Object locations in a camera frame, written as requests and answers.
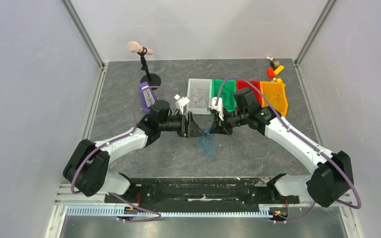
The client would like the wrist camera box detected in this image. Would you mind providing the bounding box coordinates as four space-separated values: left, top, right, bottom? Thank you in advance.
210 97 224 121
174 94 190 115

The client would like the green plastic bin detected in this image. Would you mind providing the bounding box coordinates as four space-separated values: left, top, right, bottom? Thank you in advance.
211 78 237 112

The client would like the small red cable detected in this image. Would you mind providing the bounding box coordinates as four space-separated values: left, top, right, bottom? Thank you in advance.
191 83 208 109

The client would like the right purple hose cable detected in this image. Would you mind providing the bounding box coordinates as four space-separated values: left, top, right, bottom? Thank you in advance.
214 76 363 224

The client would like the red plastic bin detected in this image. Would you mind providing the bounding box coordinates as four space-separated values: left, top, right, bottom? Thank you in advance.
236 80 262 101

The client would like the blue cable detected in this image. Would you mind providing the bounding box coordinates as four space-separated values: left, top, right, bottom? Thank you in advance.
198 129 219 162

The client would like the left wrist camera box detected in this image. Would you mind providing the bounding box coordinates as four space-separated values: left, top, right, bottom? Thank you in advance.
174 94 190 115

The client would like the yellow cable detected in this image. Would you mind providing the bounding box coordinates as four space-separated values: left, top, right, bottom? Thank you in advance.
265 86 286 111

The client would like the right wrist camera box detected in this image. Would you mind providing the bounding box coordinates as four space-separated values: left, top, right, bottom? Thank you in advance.
210 97 224 121

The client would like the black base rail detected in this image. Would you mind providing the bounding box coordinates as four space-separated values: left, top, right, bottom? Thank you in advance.
122 177 300 213

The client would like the white comb cable duct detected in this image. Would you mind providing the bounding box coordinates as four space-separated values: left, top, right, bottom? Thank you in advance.
66 205 272 218

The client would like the yellow toy block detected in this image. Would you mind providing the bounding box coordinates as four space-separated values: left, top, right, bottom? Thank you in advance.
274 65 285 75

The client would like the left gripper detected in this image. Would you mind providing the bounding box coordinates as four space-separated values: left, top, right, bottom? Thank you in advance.
159 111 206 138

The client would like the yellow plastic bin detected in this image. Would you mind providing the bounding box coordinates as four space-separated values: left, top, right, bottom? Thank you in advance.
260 81 289 117

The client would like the white plastic bin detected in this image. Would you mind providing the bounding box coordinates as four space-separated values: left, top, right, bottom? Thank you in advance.
186 78 212 115

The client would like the red toy block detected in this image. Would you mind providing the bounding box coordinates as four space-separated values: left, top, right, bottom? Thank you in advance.
267 67 275 78

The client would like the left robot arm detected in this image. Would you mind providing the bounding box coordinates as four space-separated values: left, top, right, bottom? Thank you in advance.
63 100 207 203

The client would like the purple hose cable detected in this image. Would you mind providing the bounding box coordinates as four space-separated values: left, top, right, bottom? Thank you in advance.
214 76 363 224
70 86 180 223

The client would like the purple metronome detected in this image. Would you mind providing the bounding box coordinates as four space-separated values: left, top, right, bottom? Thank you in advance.
139 82 158 114

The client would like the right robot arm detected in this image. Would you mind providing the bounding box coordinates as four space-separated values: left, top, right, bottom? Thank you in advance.
209 88 354 207

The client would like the left purple hose cable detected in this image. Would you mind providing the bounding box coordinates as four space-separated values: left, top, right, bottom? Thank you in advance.
70 86 180 223

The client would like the pink microphone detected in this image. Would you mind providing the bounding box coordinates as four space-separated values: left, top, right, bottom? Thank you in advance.
127 41 154 55

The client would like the black microphone stand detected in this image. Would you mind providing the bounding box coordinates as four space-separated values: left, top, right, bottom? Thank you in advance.
139 54 161 86

